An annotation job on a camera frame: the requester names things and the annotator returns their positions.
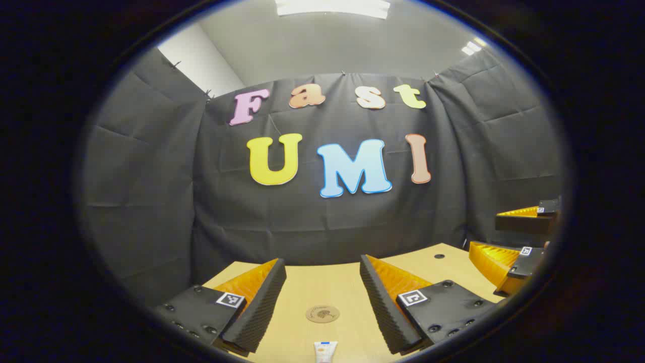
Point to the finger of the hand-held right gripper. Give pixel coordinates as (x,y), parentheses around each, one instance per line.
(524,223)
(496,262)

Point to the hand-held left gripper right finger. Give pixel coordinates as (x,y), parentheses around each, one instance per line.
(383,312)

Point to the round cork coaster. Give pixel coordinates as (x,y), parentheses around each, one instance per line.
(322,313)

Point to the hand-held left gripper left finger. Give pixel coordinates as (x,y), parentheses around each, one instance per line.
(262,307)

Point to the rectangular ceiling light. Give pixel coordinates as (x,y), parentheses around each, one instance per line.
(472,47)
(332,7)

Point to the white toothpaste tube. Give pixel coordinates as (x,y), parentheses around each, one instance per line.
(325,353)

